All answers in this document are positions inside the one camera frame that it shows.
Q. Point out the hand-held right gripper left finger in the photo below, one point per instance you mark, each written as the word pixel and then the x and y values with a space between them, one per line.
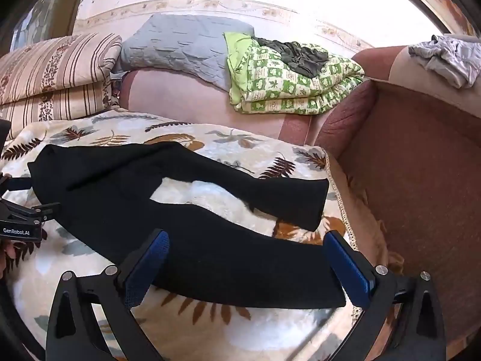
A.
pixel 146 267

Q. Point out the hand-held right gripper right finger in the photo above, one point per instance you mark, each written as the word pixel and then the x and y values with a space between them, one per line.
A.
pixel 347 270

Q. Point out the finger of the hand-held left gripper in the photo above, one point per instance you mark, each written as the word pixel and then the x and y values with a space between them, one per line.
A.
pixel 35 210
pixel 15 183

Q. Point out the black pants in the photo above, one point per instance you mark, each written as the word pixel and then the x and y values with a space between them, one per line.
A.
pixel 112 203

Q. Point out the leaf print plush blanket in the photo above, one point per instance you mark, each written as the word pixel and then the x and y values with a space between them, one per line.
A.
pixel 210 199

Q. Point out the striped beige pillows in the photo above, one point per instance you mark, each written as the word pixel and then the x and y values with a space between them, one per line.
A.
pixel 56 67

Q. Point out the pink brown sofa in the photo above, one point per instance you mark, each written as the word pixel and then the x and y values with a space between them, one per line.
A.
pixel 413 158

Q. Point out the wooden door with glass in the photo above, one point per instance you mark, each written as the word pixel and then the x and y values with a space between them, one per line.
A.
pixel 56 7

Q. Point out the green patterned folded quilt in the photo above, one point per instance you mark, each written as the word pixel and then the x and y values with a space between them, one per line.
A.
pixel 285 90

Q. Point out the grey quilted blanket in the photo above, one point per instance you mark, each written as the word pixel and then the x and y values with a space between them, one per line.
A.
pixel 180 45

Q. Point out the dark green garment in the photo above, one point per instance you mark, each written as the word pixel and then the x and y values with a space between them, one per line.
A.
pixel 297 58

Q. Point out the grey crumpled cloth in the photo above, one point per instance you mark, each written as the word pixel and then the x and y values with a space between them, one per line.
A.
pixel 447 60

